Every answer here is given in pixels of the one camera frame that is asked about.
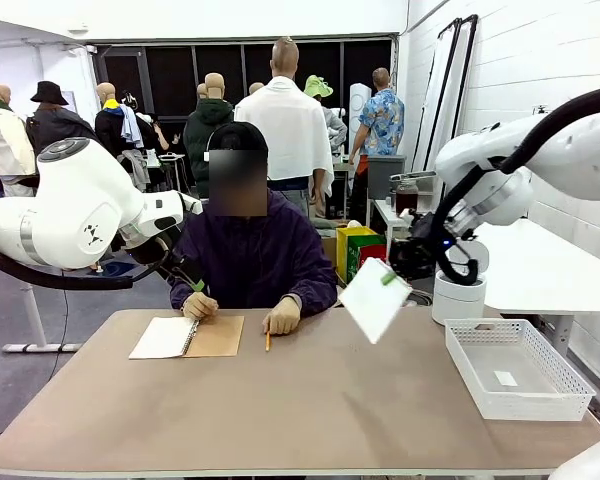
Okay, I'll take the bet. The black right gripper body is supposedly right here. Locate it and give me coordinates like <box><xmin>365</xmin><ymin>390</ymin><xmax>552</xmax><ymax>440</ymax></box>
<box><xmin>387</xmin><ymin>212</ymin><xmax>444</xmax><ymax>281</ymax></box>

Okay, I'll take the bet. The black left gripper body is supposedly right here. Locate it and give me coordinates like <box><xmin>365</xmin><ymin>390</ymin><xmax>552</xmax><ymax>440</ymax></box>
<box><xmin>159</xmin><ymin>248</ymin><xmax>205</xmax><ymax>291</ymax></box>

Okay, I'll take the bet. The white paper sheet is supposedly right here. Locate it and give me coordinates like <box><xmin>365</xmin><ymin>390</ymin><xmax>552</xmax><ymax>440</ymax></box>
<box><xmin>337</xmin><ymin>257</ymin><xmax>414</xmax><ymax>346</ymax></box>

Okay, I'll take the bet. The spiral notebook brown cover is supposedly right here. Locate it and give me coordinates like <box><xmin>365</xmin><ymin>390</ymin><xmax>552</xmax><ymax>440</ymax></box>
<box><xmin>128</xmin><ymin>314</ymin><xmax>246</xmax><ymax>361</ymax></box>

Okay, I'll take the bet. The person's left forearm navy sleeve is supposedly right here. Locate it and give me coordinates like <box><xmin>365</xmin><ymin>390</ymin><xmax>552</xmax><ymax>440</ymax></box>
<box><xmin>287</xmin><ymin>279</ymin><xmax>339</xmax><ymax>317</ymax></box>

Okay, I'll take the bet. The person's right forearm navy sleeve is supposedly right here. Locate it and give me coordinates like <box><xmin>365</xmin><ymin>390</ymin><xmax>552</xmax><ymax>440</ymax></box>
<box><xmin>169</xmin><ymin>279</ymin><xmax>196</xmax><ymax>311</ymax></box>

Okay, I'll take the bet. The person's right hand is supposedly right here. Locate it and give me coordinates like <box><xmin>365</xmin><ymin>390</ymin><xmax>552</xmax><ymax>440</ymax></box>
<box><xmin>181</xmin><ymin>291</ymin><xmax>220</xmax><ymax>322</ymax></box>

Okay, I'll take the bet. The person's left hand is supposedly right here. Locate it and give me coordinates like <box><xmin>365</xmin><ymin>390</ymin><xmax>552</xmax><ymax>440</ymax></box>
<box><xmin>261</xmin><ymin>296</ymin><xmax>302</xmax><ymax>337</ymax></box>

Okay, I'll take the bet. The small white side table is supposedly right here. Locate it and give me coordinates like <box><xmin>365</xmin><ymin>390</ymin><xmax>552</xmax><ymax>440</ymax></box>
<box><xmin>367</xmin><ymin>198</ymin><xmax>416</xmax><ymax>251</ymax></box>

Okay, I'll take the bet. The yellow green shopping bag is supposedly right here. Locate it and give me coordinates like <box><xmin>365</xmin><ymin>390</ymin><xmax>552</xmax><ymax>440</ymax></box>
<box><xmin>335</xmin><ymin>225</ymin><xmax>387</xmax><ymax>285</ymax></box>

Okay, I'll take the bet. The glass jar dark liquid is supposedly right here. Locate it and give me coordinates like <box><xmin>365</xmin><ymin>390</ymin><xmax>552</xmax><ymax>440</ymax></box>
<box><xmin>395</xmin><ymin>178</ymin><xmax>420</xmax><ymax>217</ymax></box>

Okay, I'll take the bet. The person in dark jacket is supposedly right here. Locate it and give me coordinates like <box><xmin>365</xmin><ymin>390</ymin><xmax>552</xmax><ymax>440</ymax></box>
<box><xmin>168</xmin><ymin>121</ymin><xmax>339</xmax><ymax>317</ymax></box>

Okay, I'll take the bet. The brown cardboard box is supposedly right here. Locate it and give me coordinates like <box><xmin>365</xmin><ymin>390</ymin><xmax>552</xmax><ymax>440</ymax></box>
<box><xmin>313</xmin><ymin>234</ymin><xmax>339</xmax><ymax>281</ymax></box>

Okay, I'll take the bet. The blue round floor base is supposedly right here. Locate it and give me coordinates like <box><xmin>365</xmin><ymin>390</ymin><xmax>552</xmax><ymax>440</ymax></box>
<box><xmin>99</xmin><ymin>259</ymin><xmax>134</xmax><ymax>279</ymax></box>

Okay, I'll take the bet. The small white lidded trash can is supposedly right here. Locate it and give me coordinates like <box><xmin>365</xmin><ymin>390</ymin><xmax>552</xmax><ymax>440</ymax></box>
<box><xmin>431</xmin><ymin>238</ymin><xmax>490</xmax><ymax>326</ymax></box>

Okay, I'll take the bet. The grey metal utensil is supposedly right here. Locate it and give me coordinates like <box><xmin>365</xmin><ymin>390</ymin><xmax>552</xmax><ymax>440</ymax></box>
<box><xmin>389</xmin><ymin>170</ymin><xmax>437</xmax><ymax>184</ymax></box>

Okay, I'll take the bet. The grey storage bin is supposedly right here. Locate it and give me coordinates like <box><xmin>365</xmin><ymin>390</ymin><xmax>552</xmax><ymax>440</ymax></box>
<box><xmin>367</xmin><ymin>154</ymin><xmax>407</xmax><ymax>201</ymax></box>

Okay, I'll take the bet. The grey hanging garment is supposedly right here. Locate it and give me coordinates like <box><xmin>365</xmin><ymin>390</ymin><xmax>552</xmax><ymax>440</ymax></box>
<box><xmin>117</xmin><ymin>147</ymin><xmax>152</xmax><ymax>194</ymax></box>

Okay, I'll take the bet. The white background work table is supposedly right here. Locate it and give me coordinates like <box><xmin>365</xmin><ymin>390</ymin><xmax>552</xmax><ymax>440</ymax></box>
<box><xmin>144</xmin><ymin>152</ymin><xmax>187</xmax><ymax>194</ymax></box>

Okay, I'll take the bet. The large white side table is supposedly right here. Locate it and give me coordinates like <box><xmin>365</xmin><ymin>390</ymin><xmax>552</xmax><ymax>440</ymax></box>
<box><xmin>472</xmin><ymin>218</ymin><xmax>600</xmax><ymax>357</ymax></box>

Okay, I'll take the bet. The mannequin in dark green hoodie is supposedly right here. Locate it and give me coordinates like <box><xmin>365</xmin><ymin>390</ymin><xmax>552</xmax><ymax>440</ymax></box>
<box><xmin>183</xmin><ymin>72</ymin><xmax>236</xmax><ymax>199</ymax></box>

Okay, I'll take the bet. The background person in black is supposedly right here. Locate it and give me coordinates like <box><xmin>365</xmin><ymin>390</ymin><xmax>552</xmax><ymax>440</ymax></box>
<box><xmin>129</xmin><ymin>92</ymin><xmax>182</xmax><ymax>154</ymax></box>

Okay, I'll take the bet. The black cap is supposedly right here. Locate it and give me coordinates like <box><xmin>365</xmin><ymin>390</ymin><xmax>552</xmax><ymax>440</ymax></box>
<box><xmin>207</xmin><ymin>121</ymin><xmax>270</xmax><ymax>154</ymax></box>

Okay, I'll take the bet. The black-framed white panel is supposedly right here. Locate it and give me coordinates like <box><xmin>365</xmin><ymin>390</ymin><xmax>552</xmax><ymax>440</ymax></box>
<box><xmin>412</xmin><ymin>17</ymin><xmax>464</xmax><ymax>174</ymax></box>
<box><xmin>432</xmin><ymin>13</ymin><xmax>480</xmax><ymax>211</ymax></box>

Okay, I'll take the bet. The mannequin with yellow scarf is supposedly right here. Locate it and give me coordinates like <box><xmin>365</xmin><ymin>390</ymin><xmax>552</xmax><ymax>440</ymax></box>
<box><xmin>94</xmin><ymin>82</ymin><xmax>146</xmax><ymax>151</ymax></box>

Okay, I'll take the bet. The mannequin with white cape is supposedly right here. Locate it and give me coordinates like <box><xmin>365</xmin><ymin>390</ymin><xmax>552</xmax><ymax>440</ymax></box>
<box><xmin>233</xmin><ymin>35</ymin><xmax>336</xmax><ymax>221</ymax></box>

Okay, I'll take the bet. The mannequin with lime green hat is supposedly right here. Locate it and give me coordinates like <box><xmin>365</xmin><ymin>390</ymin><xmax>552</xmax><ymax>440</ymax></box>
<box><xmin>303</xmin><ymin>74</ymin><xmax>349</xmax><ymax>151</ymax></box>

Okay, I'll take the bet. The white perforated plastic basket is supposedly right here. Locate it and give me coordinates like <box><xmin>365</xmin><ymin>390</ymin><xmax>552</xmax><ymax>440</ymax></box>
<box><xmin>444</xmin><ymin>318</ymin><xmax>597</xmax><ymax>422</ymax></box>

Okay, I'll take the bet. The mannequin with black bucket hat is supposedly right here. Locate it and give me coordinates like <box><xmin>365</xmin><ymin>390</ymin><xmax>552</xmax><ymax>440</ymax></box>
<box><xmin>25</xmin><ymin>80</ymin><xmax>99</xmax><ymax>156</ymax></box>

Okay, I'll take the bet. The mannequin in cream coat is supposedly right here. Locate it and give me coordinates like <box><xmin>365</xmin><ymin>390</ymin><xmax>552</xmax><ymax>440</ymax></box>
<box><xmin>0</xmin><ymin>83</ymin><xmax>37</xmax><ymax>197</ymax></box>

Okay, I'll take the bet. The black hose of left arm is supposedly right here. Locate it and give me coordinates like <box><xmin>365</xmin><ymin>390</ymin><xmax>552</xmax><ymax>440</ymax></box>
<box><xmin>0</xmin><ymin>234</ymin><xmax>181</xmax><ymax>292</ymax></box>

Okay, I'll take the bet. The black hose of arm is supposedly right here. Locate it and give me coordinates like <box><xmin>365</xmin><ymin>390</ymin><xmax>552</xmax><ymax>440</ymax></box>
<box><xmin>432</xmin><ymin>83</ymin><xmax>600</xmax><ymax>287</ymax></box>
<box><xmin>0</xmin><ymin>234</ymin><xmax>181</xmax><ymax>292</ymax></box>

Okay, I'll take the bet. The thin black hanging cable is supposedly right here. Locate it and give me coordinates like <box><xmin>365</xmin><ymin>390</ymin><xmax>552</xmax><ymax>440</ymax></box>
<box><xmin>48</xmin><ymin>287</ymin><xmax>69</xmax><ymax>381</ymax></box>

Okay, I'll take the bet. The white desk leg frame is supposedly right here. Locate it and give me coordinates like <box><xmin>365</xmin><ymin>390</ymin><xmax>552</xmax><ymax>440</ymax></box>
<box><xmin>2</xmin><ymin>279</ymin><xmax>84</xmax><ymax>354</ymax></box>

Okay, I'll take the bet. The black hose of right arm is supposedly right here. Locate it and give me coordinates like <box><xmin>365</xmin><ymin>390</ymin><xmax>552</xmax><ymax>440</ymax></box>
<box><xmin>432</xmin><ymin>83</ymin><xmax>600</xmax><ymax>287</ymax></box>

